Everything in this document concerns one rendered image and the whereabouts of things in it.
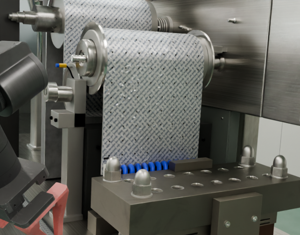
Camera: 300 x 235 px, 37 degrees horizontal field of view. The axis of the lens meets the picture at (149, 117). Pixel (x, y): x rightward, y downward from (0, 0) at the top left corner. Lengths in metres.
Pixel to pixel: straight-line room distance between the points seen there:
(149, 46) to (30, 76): 0.45
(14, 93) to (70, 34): 0.62
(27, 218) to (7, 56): 0.17
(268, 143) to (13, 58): 3.90
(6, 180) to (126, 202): 0.28
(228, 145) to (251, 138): 0.21
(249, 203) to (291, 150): 3.28
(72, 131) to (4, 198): 0.48
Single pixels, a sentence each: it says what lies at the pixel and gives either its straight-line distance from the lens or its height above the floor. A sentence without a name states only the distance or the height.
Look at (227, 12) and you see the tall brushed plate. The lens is 1.09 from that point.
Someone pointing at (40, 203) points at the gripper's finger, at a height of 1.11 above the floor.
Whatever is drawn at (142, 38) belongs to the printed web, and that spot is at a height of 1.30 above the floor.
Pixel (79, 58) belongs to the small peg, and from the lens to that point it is 0.89.
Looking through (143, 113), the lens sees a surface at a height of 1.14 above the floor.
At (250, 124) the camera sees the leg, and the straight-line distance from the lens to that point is 1.29.
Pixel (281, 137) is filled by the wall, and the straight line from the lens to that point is 4.19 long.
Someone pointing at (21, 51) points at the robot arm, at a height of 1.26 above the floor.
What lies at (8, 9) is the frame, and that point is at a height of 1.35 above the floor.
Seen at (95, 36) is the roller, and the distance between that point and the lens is 0.90.
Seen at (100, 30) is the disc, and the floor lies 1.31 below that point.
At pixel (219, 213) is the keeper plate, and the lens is 0.80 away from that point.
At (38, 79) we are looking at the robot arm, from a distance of 0.51.
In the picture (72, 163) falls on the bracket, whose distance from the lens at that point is 0.97.
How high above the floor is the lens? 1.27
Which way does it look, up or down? 9 degrees down
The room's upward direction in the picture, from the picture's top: 3 degrees clockwise
